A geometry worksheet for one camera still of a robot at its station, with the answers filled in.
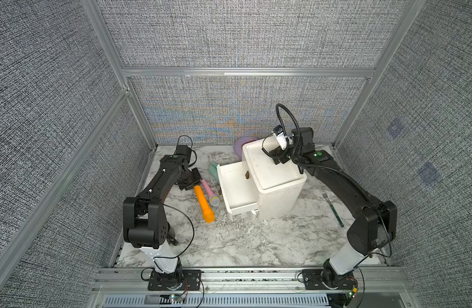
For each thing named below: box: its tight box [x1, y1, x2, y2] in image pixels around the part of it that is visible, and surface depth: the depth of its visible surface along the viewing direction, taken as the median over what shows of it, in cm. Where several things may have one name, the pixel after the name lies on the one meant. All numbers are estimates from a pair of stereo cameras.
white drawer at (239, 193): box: [216, 161, 259, 221], surface depth 91 cm
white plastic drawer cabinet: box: [241, 136, 308, 221], surface depth 78 cm
